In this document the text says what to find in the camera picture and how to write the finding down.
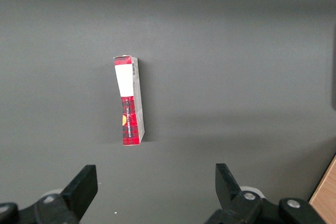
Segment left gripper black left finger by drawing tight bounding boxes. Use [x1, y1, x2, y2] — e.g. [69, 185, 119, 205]
[0, 164, 99, 224]

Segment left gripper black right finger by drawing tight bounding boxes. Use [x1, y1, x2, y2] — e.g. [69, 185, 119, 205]
[204, 163, 326, 224]

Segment wooden drawer cabinet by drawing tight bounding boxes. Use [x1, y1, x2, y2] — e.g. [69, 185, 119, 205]
[309, 153, 336, 224]

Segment red plaid cardboard box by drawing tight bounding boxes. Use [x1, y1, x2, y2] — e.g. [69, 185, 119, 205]
[113, 55, 145, 147]

